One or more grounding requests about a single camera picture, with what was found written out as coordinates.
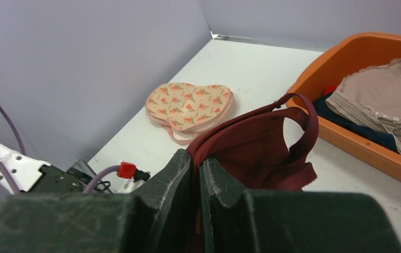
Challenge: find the beige pink bra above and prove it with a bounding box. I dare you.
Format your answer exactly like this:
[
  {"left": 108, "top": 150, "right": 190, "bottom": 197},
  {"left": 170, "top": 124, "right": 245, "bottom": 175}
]
[{"left": 326, "top": 59, "right": 401, "bottom": 154}]

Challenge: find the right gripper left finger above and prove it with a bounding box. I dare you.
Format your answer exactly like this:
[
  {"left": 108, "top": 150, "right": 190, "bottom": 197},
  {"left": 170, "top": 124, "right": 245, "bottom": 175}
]
[{"left": 0, "top": 149, "right": 191, "bottom": 252}]

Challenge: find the maroon bra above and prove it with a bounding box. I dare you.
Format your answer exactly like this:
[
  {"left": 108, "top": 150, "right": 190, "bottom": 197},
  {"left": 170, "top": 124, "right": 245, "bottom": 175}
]
[{"left": 186, "top": 93, "right": 319, "bottom": 190}]

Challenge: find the orange plastic bin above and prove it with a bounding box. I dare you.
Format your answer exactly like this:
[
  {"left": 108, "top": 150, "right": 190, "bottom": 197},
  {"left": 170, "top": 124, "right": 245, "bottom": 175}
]
[{"left": 290, "top": 32, "right": 401, "bottom": 182}]

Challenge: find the navy blue garment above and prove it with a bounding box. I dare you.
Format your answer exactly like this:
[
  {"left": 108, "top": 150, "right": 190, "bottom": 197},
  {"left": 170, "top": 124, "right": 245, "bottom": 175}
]
[{"left": 313, "top": 93, "right": 401, "bottom": 165}]

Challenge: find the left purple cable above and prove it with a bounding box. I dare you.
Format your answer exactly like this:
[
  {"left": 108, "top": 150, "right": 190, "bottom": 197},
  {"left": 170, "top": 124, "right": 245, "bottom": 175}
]
[{"left": 0, "top": 83, "right": 121, "bottom": 195}]

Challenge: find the floral mesh laundry bag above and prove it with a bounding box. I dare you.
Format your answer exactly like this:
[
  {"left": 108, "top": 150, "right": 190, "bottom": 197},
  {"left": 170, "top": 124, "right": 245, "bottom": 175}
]
[{"left": 145, "top": 82, "right": 234, "bottom": 145}]

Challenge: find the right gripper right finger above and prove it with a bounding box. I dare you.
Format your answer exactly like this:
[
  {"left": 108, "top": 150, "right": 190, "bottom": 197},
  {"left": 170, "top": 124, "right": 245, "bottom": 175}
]
[{"left": 199, "top": 158, "right": 401, "bottom": 252}]

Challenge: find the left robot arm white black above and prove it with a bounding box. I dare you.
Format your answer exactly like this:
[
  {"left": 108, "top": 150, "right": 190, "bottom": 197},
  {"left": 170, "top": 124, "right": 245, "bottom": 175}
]
[{"left": 0, "top": 143, "right": 84, "bottom": 194}]

